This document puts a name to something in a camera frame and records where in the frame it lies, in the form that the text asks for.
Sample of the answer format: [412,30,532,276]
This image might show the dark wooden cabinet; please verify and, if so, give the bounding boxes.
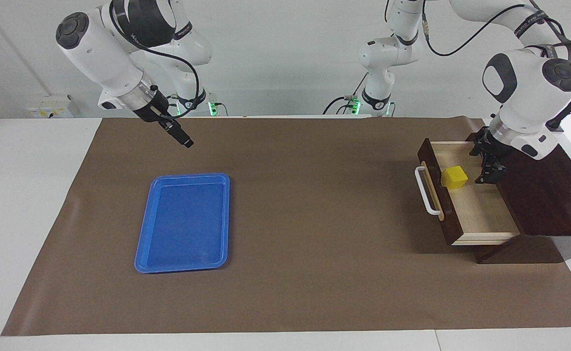
[466,128,571,264]

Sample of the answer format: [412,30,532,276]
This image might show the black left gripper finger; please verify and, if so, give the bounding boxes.
[492,155,508,185]
[474,154,494,185]

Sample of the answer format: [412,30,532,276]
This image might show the wooden drawer with white handle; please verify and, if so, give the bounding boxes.
[414,138,521,246]

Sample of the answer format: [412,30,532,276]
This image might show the brown table mat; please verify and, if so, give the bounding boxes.
[1,116,571,337]

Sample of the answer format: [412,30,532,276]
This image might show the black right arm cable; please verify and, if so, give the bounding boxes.
[110,5,203,117]

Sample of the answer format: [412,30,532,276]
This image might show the blue plastic tray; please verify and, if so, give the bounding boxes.
[134,173,231,273]

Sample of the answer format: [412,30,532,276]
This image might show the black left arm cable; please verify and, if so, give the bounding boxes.
[422,0,571,57]

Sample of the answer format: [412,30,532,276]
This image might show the black base power cable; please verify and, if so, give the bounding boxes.
[323,73,370,116]
[202,95,228,117]

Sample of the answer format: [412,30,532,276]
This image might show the white wall socket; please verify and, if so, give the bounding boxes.
[26,94,81,119]

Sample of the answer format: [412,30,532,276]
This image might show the yellow cube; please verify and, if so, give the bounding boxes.
[441,166,469,190]

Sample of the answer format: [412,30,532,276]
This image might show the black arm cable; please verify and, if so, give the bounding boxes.
[422,0,571,57]
[110,5,203,117]

